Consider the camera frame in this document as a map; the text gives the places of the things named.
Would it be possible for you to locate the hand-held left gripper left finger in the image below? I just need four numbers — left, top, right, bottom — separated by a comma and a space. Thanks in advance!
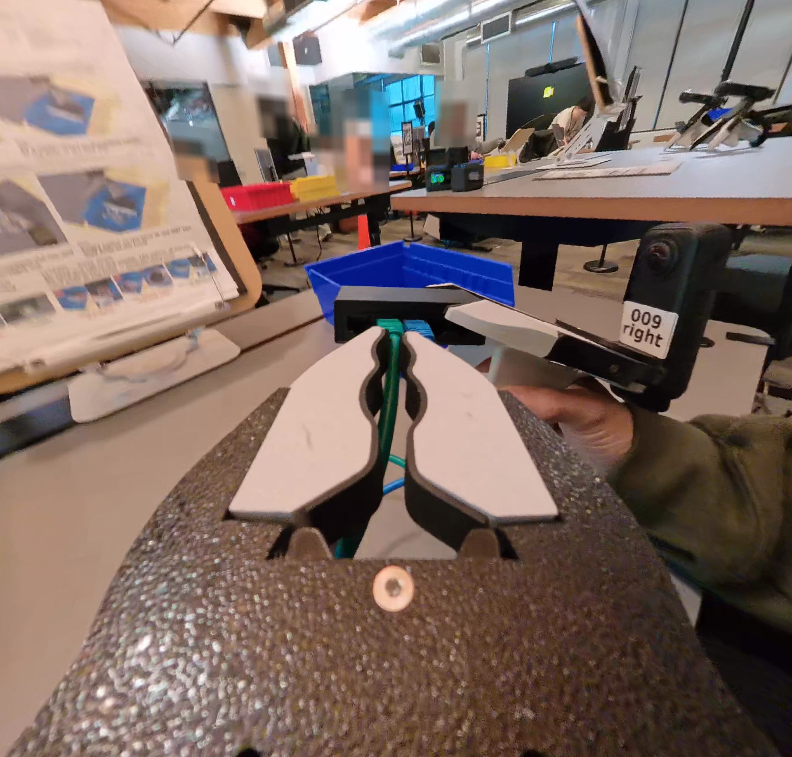
228, 325, 389, 526

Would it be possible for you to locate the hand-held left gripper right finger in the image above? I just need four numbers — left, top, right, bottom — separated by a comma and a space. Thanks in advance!
401, 331, 561, 549

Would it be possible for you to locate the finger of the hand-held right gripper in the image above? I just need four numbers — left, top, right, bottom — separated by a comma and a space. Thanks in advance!
426, 282, 514, 307
444, 301, 561, 388

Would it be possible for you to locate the blue ethernet cable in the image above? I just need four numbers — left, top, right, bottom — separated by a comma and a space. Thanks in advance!
382, 319, 434, 497

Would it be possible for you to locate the black network switch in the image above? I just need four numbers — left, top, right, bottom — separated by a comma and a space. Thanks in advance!
334, 285, 496, 346

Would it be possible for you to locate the green ethernet cable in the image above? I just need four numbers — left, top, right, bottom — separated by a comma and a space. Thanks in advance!
334, 318, 409, 560

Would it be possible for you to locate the person's right forearm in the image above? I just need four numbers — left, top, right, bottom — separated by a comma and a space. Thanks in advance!
603, 407, 792, 631

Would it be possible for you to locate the person's right hand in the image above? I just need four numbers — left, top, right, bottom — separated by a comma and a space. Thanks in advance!
498, 376, 636, 476

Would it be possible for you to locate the blue plastic bin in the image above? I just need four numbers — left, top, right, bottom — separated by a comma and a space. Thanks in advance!
304, 240, 516, 328

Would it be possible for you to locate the grey wood-edged table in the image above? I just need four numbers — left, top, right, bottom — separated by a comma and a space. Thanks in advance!
232, 178, 413, 269
390, 144, 792, 290

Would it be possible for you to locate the yellow plastic bin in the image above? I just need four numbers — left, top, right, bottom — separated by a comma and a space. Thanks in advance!
290, 175, 340, 202

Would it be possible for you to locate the black office chair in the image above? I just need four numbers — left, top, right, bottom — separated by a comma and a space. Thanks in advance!
705, 228, 792, 402

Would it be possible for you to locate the large black monitor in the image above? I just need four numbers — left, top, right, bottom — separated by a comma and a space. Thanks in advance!
506, 64, 595, 139

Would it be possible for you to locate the red plastic bin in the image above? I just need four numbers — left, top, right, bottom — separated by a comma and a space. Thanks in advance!
219, 182, 295, 212

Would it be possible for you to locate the spare gripper on table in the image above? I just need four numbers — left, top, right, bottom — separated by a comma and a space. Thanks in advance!
705, 79, 792, 151
665, 89, 743, 151

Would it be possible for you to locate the printed instruction sheet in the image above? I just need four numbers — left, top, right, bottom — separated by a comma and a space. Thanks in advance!
0, 0, 242, 374

